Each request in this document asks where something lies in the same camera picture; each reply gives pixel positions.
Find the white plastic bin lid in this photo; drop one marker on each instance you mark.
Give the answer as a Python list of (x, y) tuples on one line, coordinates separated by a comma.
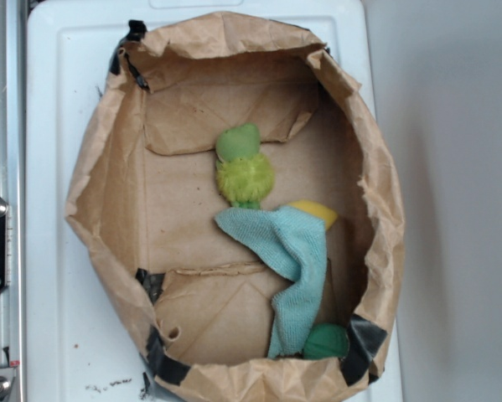
[(76, 347)]

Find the aluminium frame rail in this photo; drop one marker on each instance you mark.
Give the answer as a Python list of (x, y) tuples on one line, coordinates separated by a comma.
[(13, 20)]

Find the green plush animal toy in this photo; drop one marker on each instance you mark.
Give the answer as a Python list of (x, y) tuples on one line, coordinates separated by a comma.
[(244, 175)]

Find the light blue microfiber cloth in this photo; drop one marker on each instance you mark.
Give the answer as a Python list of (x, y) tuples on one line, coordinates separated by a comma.
[(293, 244)]

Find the brown paper bag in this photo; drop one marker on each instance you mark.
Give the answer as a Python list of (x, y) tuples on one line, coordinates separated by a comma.
[(143, 199)]

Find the yellow plush toy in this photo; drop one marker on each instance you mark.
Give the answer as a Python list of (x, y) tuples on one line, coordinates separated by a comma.
[(327, 215)]

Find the dark green ball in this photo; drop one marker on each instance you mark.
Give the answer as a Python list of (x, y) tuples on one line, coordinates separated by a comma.
[(326, 340)]

